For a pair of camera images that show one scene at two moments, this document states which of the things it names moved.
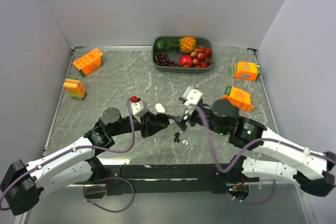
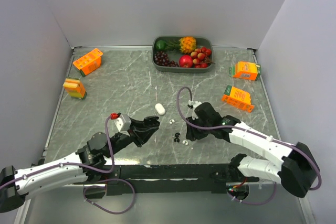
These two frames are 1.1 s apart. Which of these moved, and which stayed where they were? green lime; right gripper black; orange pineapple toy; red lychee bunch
Moved: right gripper black
Stayed: red lychee bunch; green lime; orange pineapple toy
